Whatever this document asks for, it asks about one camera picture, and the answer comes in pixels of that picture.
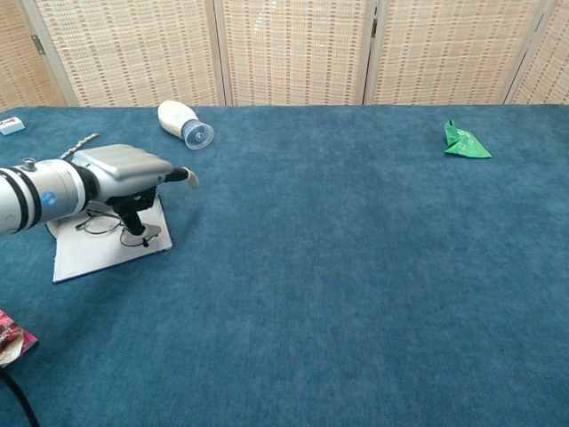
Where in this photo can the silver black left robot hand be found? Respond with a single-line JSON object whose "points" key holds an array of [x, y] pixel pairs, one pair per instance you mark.
{"points": [[124, 162]]}

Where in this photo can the white mahjong tile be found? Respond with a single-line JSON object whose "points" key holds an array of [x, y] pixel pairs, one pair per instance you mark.
{"points": [[11, 126]]}

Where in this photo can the crumpled green packet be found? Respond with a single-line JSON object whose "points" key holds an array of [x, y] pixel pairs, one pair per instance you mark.
{"points": [[464, 147]]}

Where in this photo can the black-framed eyeglasses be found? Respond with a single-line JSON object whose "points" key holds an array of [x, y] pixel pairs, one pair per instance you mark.
{"points": [[100, 224]]}

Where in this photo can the red drink pouch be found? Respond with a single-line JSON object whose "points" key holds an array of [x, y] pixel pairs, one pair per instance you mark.
{"points": [[13, 342]]}

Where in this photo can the bamboo folding screen panel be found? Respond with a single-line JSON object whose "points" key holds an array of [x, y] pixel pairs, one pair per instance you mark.
{"points": [[18, 66], [551, 66], [444, 53], [133, 53], [293, 53]]}

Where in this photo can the white bottle with blue cap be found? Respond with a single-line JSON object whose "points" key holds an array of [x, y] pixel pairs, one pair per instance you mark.
{"points": [[175, 118]]}

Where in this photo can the blue and grey box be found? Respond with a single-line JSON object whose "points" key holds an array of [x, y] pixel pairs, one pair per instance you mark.
{"points": [[89, 258]]}

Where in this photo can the blue carpet floor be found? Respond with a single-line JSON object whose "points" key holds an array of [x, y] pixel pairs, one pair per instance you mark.
{"points": [[355, 267]]}

